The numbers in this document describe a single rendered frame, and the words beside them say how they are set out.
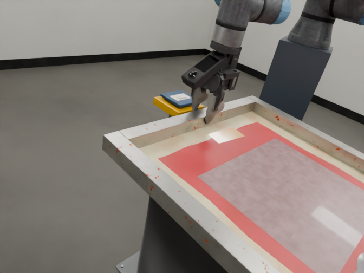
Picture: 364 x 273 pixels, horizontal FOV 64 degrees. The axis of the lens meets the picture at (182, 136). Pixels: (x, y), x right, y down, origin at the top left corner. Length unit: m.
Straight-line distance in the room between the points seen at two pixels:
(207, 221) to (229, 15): 0.45
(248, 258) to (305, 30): 0.87
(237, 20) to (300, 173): 0.39
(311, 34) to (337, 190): 0.58
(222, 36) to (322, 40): 0.54
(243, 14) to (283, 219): 0.44
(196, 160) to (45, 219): 1.33
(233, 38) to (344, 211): 0.45
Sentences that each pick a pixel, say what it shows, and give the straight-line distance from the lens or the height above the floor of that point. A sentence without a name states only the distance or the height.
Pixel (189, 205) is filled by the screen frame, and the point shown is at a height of 1.02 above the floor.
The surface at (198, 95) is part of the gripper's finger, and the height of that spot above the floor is 1.07.
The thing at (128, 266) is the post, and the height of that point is 0.01.
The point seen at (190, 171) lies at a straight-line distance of 0.64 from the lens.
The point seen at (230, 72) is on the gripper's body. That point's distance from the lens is 0.77.
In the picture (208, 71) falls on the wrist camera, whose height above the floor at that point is 1.16.
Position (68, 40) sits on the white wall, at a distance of 4.07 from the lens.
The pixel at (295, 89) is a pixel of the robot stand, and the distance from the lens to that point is 1.17.
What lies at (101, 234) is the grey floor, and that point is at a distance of 1.79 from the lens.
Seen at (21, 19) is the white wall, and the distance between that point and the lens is 3.82.
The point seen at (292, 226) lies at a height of 0.98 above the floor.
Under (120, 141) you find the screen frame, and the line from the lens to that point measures 0.63.
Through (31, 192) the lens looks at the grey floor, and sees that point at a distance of 2.06.
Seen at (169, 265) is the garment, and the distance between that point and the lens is 0.76.
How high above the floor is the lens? 1.36
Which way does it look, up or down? 30 degrees down
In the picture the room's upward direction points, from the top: 12 degrees clockwise
